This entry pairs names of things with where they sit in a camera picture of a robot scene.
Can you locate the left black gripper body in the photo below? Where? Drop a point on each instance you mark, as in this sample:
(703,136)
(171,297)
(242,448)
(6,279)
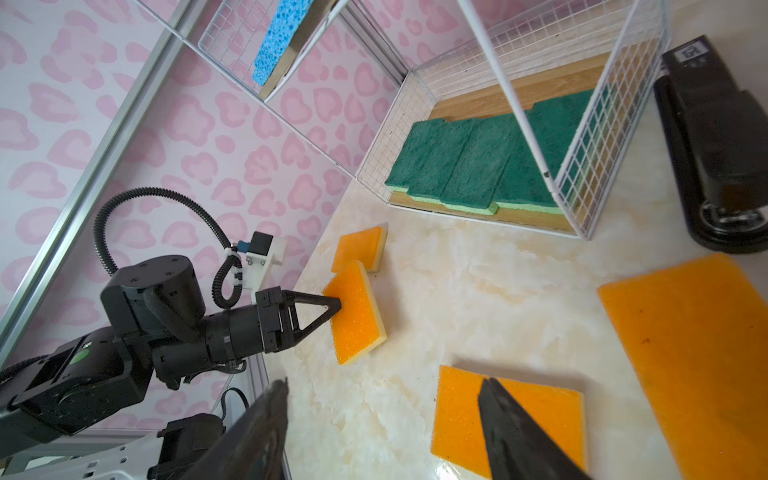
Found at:
(230,336)

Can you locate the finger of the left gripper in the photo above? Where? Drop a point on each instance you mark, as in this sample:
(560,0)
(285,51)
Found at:
(307,312)

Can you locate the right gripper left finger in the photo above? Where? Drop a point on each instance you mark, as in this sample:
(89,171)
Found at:
(253,448)

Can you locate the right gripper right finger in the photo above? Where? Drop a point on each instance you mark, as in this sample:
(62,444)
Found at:
(517,447)

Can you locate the orange sponge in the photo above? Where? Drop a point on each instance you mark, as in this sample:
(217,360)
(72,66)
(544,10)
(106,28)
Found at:
(696,336)
(358,327)
(457,432)
(366,246)

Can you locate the green sponge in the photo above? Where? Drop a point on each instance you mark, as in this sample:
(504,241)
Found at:
(417,147)
(476,175)
(443,154)
(554,122)

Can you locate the blue sponge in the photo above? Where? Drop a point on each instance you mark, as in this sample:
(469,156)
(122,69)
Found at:
(283,26)

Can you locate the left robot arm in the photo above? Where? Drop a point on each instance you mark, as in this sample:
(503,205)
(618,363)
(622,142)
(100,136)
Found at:
(159,329)

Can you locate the orange sponge back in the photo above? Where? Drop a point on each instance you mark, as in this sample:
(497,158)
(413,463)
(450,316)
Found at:
(696,336)

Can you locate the black stapler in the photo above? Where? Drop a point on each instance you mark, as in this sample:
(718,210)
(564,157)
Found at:
(716,136)

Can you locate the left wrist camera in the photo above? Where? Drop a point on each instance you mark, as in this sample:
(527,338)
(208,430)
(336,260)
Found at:
(257,256)

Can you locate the white wire wooden shelf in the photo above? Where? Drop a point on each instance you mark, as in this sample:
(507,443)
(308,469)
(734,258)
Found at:
(609,49)

